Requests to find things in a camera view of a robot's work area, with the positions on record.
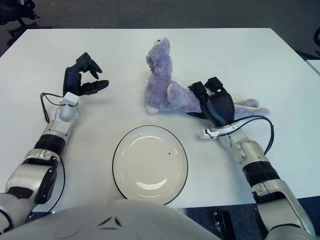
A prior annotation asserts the white plate with black rim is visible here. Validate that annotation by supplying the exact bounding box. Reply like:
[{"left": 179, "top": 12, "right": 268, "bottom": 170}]
[{"left": 112, "top": 124, "right": 190, "bottom": 207}]

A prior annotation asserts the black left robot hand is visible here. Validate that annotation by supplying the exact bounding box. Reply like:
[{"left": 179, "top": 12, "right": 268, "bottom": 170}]
[{"left": 62, "top": 52, "right": 110, "bottom": 97}]

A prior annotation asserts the grey robot torso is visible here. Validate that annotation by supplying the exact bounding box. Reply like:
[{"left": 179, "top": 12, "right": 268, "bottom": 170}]
[{"left": 0, "top": 198, "right": 223, "bottom": 240}]

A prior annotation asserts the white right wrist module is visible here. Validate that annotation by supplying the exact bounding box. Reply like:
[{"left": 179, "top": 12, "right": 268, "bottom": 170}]
[{"left": 199, "top": 121, "right": 242, "bottom": 140}]

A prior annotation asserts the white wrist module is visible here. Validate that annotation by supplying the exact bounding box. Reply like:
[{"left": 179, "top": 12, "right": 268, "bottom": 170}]
[
  {"left": 59, "top": 92, "right": 81, "bottom": 106},
  {"left": 199, "top": 121, "right": 242, "bottom": 140}
]

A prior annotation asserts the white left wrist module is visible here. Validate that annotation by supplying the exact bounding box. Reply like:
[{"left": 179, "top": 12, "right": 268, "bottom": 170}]
[{"left": 59, "top": 92, "right": 81, "bottom": 106}]

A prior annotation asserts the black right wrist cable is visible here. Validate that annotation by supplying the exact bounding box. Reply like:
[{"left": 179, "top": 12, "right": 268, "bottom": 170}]
[{"left": 233, "top": 116, "right": 276, "bottom": 154}]

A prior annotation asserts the black office chair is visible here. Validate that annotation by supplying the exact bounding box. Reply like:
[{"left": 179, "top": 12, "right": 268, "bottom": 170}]
[{"left": 0, "top": 0, "right": 53, "bottom": 46}]

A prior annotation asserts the black metal bracket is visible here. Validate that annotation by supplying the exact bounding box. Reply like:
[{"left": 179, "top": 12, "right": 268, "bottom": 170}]
[{"left": 213, "top": 211, "right": 235, "bottom": 240}]

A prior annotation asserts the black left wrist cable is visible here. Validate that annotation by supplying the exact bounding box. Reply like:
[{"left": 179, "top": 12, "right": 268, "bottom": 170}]
[{"left": 40, "top": 92, "right": 64, "bottom": 124}]

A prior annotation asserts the purple plush rabbit doll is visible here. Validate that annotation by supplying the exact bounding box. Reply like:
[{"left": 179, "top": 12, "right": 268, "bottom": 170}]
[{"left": 145, "top": 36, "right": 272, "bottom": 118}]

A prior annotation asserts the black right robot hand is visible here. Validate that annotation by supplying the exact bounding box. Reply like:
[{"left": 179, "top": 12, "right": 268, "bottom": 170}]
[{"left": 187, "top": 77, "right": 236, "bottom": 127}]

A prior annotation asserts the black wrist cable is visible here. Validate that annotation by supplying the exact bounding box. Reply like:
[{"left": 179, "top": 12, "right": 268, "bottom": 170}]
[
  {"left": 40, "top": 92, "right": 64, "bottom": 124},
  {"left": 233, "top": 116, "right": 276, "bottom": 154}
]

